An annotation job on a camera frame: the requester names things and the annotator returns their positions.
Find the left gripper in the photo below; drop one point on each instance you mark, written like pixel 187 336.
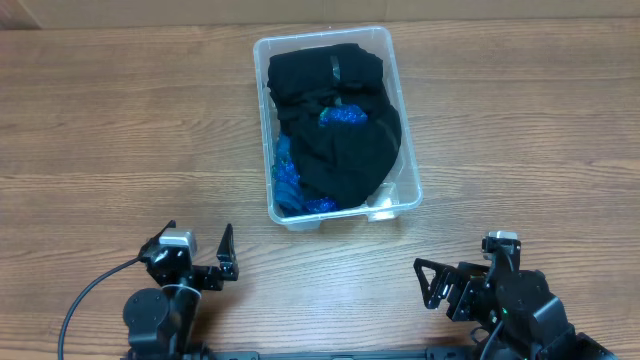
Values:
pixel 215 280

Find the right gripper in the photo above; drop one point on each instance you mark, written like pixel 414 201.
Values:
pixel 469 280

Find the blue denim jeans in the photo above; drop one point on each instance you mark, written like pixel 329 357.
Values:
pixel 287 192

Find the shiny blue sequin garment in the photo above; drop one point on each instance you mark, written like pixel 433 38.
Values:
pixel 339 115

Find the black sock garment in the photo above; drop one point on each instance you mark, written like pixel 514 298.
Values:
pixel 347 163

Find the small black garment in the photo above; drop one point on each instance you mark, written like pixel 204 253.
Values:
pixel 338 67

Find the black taped garment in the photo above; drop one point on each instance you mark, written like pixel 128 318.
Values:
pixel 304 109

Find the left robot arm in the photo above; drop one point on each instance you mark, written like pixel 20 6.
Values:
pixel 160 320

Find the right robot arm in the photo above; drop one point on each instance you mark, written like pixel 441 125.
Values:
pixel 522 317

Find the clear plastic storage bin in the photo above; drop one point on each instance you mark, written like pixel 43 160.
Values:
pixel 401 190

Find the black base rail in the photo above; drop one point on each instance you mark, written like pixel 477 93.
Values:
pixel 325 356

